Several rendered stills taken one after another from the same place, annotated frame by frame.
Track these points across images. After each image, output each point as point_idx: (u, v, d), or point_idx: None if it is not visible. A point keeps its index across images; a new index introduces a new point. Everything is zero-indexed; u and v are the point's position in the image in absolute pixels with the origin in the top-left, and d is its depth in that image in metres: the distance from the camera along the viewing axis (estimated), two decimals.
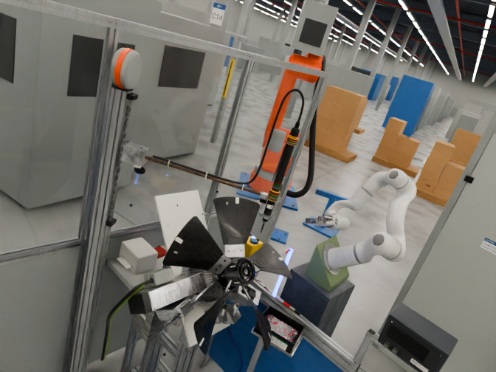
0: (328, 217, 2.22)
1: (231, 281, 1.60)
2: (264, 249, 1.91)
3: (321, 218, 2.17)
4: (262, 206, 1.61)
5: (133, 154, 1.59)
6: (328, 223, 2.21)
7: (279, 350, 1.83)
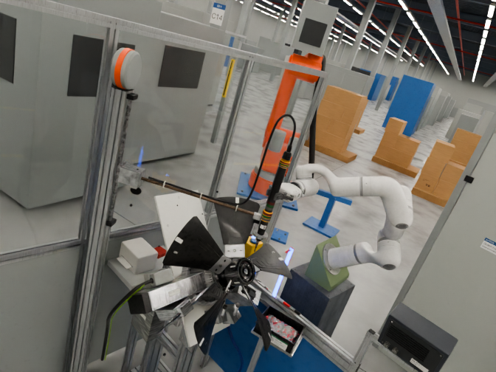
0: (294, 194, 1.63)
1: (231, 281, 1.60)
2: (264, 249, 1.91)
3: (279, 196, 1.58)
4: (255, 226, 1.65)
5: (129, 176, 1.62)
6: (291, 201, 1.64)
7: (279, 350, 1.83)
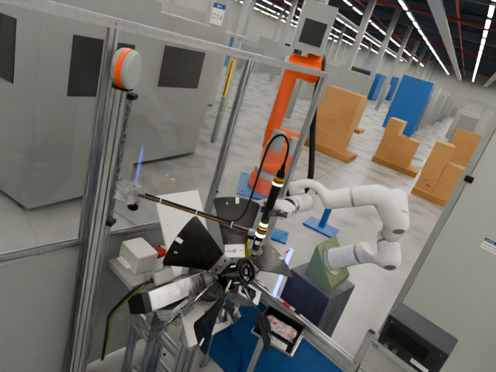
0: (288, 210, 1.66)
1: (231, 281, 1.60)
2: (264, 248, 1.91)
3: (273, 214, 1.61)
4: (250, 242, 1.68)
5: (126, 193, 1.65)
6: (286, 217, 1.67)
7: (279, 350, 1.83)
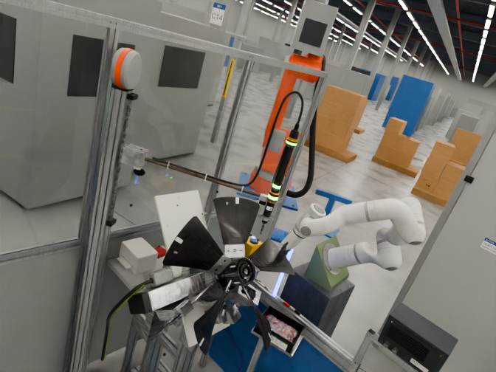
0: (299, 242, 1.88)
1: (231, 281, 1.60)
2: (265, 246, 1.91)
3: None
4: (261, 208, 1.61)
5: (133, 156, 1.59)
6: None
7: (279, 350, 1.83)
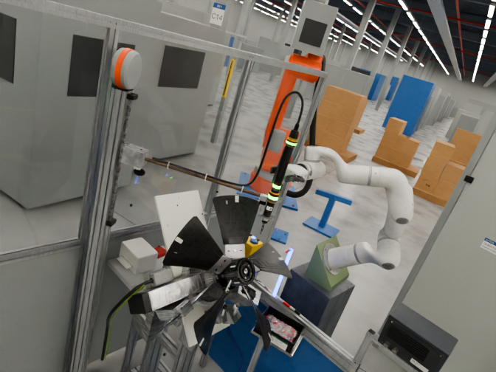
0: (300, 174, 1.60)
1: (229, 263, 1.62)
2: (263, 316, 1.78)
3: (290, 178, 1.54)
4: (261, 208, 1.61)
5: (133, 156, 1.59)
6: (298, 181, 1.61)
7: (279, 350, 1.83)
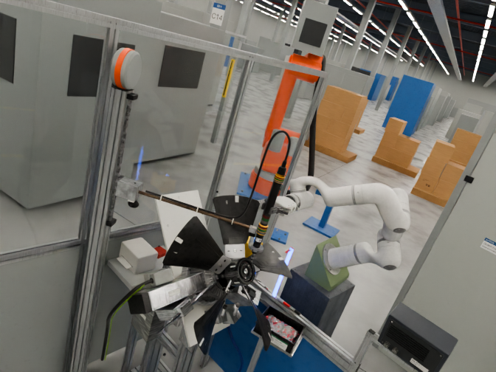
0: (288, 207, 1.65)
1: (229, 263, 1.62)
2: (263, 316, 1.78)
3: (274, 210, 1.61)
4: (251, 239, 1.67)
5: (127, 190, 1.65)
6: (286, 214, 1.67)
7: (279, 350, 1.83)
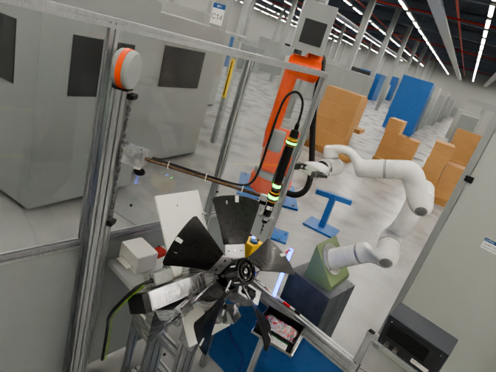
0: (322, 170, 1.74)
1: (229, 263, 1.62)
2: (263, 316, 1.78)
3: (315, 174, 1.68)
4: (261, 207, 1.61)
5: (133, 156, 1.59)
6: (320, 177, 1.75)
7: (279, 350, 1.83)
